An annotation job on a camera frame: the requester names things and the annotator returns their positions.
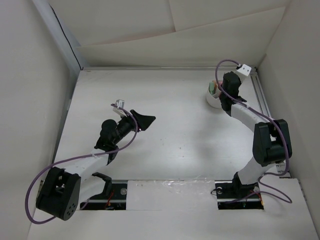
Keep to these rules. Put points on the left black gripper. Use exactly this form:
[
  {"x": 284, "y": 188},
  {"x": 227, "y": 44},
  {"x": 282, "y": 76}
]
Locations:
[{"x": 145, "y": 121}]

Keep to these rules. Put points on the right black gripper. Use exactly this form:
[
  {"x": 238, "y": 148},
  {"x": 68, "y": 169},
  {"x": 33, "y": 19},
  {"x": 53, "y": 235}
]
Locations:
[{"x": 240, "y": 82}]

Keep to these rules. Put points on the green translucent highlighter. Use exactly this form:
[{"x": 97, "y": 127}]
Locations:
[{"x": 212, "y": 88}]

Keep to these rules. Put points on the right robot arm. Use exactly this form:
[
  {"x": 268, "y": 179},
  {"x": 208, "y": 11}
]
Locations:
[{"x": 271, "y": 138}]

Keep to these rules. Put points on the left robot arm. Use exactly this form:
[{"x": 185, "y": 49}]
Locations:
[{"x": 65, "y": 188}]

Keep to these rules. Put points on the white round divided container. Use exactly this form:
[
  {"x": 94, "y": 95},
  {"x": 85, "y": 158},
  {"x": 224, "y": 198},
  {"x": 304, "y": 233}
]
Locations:
[{"x": 214, "y": 100}]

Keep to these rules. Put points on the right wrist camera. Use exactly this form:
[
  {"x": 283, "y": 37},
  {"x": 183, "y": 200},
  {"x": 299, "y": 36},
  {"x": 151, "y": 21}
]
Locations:
[{"x": 243, "y": 70}]

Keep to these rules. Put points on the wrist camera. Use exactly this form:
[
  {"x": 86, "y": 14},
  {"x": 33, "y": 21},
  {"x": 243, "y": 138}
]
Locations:
[
  {"x": 118, "y": 106},
  {"x": 243, "y": 70}
]

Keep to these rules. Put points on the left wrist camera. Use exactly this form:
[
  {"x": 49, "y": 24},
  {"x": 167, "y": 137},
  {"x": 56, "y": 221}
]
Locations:
[{"x": 118, "y": 106}]

